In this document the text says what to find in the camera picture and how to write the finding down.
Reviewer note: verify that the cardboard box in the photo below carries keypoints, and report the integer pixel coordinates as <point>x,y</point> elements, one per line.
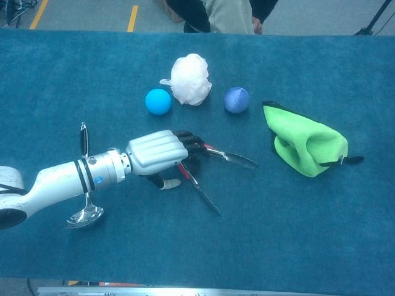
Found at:
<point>166,9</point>

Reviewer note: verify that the black tripod stand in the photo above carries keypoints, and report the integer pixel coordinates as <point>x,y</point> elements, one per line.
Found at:
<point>375,18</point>

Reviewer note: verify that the purple blue ball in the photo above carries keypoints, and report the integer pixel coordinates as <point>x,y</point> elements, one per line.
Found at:
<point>236,99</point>

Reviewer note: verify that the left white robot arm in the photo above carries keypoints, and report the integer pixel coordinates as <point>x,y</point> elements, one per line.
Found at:
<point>61,185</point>

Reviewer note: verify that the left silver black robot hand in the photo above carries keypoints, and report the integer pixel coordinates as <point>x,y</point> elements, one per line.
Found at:
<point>157,151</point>

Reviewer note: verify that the steel tongs with red grips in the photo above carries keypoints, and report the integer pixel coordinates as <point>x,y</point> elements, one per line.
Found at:
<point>237,158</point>

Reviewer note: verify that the seated person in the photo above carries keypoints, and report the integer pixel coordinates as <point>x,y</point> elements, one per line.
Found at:
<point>228,15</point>

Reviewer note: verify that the cyan ball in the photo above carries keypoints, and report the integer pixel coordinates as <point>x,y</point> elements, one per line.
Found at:
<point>158,101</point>

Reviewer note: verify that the white mesh bath loofah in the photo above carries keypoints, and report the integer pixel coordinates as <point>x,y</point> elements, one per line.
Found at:
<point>191,78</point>

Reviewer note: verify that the green microfiber cloth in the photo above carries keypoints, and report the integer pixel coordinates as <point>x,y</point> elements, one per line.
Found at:
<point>305,145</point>

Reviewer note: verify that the aluminium rail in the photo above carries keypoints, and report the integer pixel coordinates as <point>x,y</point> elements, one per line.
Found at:
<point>185,291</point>

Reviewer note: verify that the teal carpet table cover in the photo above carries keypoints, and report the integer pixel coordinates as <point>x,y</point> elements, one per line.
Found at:
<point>216,246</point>

